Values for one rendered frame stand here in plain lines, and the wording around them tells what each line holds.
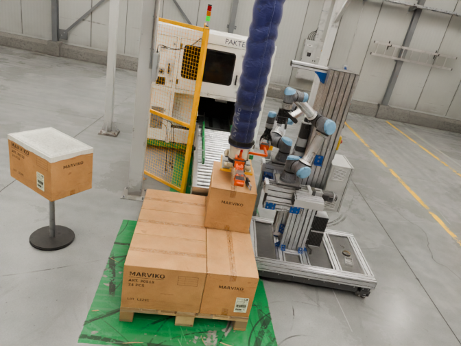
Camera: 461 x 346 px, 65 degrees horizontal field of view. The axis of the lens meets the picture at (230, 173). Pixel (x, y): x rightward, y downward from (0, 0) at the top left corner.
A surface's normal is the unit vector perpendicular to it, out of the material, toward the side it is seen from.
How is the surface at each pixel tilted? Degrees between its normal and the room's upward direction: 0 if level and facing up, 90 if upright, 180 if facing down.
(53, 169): 90
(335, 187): 90
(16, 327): 0
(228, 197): 90
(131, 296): 90
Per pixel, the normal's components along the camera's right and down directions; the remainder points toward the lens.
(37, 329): 0.18, -0.90
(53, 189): 0.83, 0.36
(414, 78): -0.03, 0.40
